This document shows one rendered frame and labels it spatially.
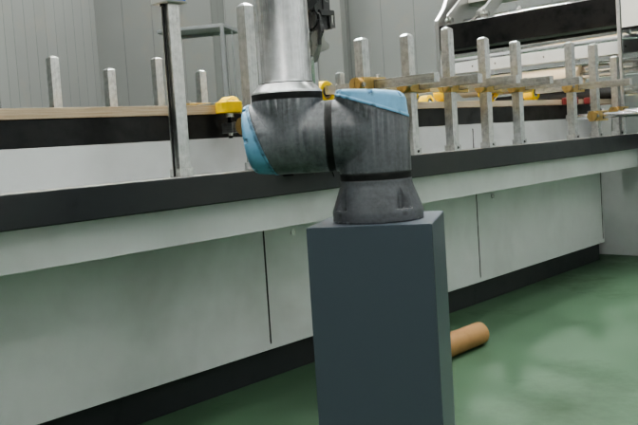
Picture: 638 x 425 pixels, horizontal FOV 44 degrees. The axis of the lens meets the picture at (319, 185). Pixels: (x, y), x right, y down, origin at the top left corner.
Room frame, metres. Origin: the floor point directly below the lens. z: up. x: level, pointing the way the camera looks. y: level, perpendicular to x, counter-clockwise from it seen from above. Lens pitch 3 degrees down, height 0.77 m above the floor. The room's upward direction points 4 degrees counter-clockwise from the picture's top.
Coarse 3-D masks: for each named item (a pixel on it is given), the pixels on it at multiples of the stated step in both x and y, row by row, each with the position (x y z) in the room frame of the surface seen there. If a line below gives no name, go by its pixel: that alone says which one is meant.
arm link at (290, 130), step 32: (256, 0) 1.63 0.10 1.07; (288, 0) 1.61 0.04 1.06; (256, 32) 1.64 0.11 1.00; (288, 32) 1.61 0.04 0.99; (288, 64) 1.60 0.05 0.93; (256, 96) 1.61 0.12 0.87; (288, 96) 1.58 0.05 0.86; (320, 96) 1.63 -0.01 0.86; (256, 128) 1.59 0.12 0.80; (288, 128) 1.58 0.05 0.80; (320, 128) 1.58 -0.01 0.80; (256, 160) 1.61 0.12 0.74; (288, 160) 1.60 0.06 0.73; (320, 160) 1.60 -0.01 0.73
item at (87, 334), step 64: (0, 128) 1.93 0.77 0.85; (64, 128) 2.05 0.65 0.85; (128, 128) 2.19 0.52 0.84; (192, 128) 2.35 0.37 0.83; (512, 128) 3.69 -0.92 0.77; (0, 192) 1.92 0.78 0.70; (512, 192) 3.66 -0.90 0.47; (576, 192) 4.14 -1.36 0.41; (128, 256) 2.17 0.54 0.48; (192, 256) 2.32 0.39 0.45; (256, 256) 2.51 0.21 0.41; (448, 256) 3.27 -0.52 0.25; (512, 256) 3.64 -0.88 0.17; (576, 256) 4.17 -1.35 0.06; (0, 320) 1.90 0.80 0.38; (64, 320) 2.02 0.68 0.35; (128, 320) 2.16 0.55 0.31; (192, 320) 2.31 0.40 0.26; (256, 320) 2.49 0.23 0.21; (0, 384) 1.89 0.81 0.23; (64, 384) 2.01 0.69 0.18; (128, 384) 2.14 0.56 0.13; (192, 384) 2.33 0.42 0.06
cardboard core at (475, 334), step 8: (464, 328) 2.72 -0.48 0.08; (472, 328) 2.74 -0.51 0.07; (480, 328) 2.76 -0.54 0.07; (456, 336) 2.66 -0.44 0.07; (464, 336) 2.68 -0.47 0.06; (472, 336) 2.70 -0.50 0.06; (480, 336) 2.74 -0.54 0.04; (488, 336) 2.77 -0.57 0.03; (456, 344) 2.63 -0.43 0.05; (464, 344) 2.66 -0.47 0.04; (472, 344) 2.70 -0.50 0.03; (456, 352) 2.63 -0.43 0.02
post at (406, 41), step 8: (400, 40) 2.79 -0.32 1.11; (408, 40) 2.78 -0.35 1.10; (408, 48) 2.77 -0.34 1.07; (408, 56) 2.77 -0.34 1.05; (408, 64) 2.77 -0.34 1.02; (408, 72) 2.77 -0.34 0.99; (408, 96) 2.78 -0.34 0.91; (416, 96) 2.79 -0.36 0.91; (408, 104) 2.78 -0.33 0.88; (416, 104) 2.79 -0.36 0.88; (408, 112) 2.78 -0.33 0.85; (416, 112) 2.79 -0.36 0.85; (416, 120) 2.79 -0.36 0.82; (416, 128) 2.79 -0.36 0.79; (416, 136) 2.78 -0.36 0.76; (416, 144) 2.78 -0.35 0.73
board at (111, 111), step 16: (0, 112) 1.92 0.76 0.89; (16, 112) 1.95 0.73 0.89; (32, 112) 1.98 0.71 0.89; (48, 112) 2.01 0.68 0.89; (64, 112) 2.04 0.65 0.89; (80, 112) 2.08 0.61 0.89; (96, 112) 2.11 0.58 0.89; (112, 112) 2.14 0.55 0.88; (128, 112) 2.18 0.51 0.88; (144, 112) 2.22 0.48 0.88; (160, 112) 2.26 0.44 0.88; (192, 112) 2.34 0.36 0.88; (208, 112) 2.38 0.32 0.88
